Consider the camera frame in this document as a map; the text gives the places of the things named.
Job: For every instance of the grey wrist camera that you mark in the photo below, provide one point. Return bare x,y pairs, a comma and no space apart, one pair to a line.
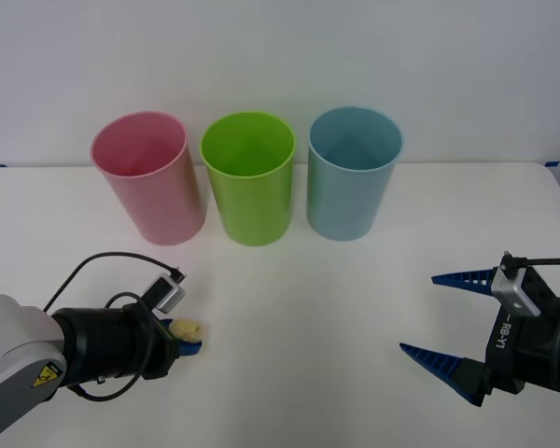
513,291
168,294

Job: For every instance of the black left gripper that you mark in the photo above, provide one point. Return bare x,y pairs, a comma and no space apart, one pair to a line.
161,350

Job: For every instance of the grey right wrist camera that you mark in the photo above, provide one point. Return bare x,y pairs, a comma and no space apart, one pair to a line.
513,291

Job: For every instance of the pink plastic bin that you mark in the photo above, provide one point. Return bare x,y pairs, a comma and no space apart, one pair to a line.
168,205

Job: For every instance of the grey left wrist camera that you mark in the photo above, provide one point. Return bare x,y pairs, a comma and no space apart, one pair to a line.
168,294

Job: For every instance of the green plastic bin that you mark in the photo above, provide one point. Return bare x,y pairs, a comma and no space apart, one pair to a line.
252,210

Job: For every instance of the yellow paper ball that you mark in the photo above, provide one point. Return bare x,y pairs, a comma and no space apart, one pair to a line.
189,329

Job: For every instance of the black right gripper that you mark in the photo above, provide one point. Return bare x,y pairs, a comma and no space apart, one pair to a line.
518,354

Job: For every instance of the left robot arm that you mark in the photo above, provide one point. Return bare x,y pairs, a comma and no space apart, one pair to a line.
23,345

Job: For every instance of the pale blue plastic bin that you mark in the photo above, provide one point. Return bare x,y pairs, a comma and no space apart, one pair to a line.
345,205

